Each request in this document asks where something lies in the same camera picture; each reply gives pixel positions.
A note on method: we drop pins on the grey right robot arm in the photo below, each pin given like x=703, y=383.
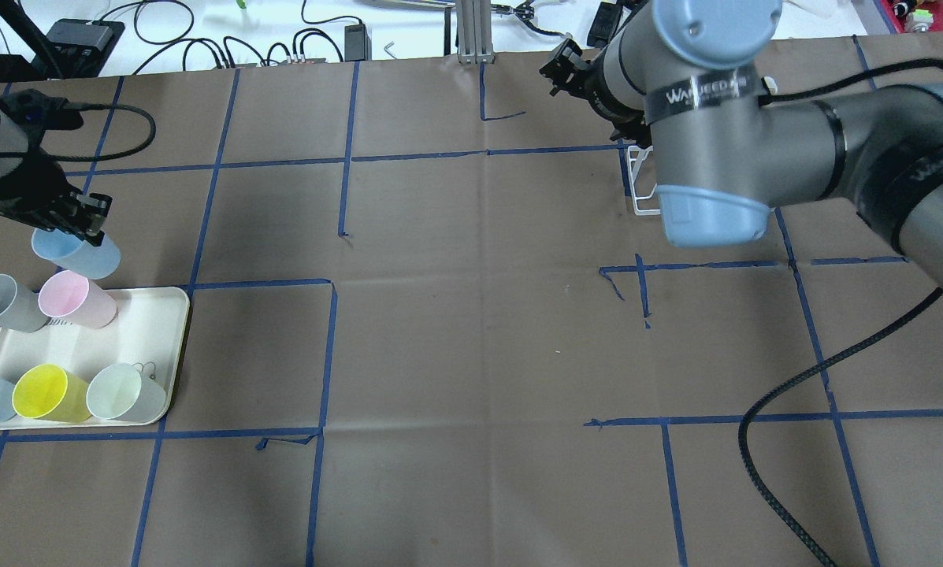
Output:
x=679, y=77

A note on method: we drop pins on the white wire cup rack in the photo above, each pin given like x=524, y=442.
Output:
x=641, y=191

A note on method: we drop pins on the black power adapter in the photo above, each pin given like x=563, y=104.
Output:
x=357, y=45
x=604, y=24

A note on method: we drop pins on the pale green plastic cup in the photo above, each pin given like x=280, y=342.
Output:
x=127, y=393

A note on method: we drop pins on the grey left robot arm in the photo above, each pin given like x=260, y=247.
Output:
x=24, y=119

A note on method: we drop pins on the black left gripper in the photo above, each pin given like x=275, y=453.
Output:
x=20, y=180

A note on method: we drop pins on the light blue plastic cup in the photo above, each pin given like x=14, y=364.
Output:
x=69, y=252

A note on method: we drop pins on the yellow plastic cup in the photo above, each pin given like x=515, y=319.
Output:
x=48, y=392

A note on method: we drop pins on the black usb hub box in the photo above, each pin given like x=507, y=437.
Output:
x=84, y=46

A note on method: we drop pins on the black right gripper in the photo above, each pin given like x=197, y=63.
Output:
x=598, y=92

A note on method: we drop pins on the aluminium frame post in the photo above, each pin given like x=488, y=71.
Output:
x=474, y=20

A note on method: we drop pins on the pink plastic cup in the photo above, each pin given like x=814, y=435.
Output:
x=71, y=297

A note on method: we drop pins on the cream white plastic tray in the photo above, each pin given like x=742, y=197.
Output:
x=148, y=329

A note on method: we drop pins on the grey plastic cup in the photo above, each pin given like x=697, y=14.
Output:
x=19, y=307

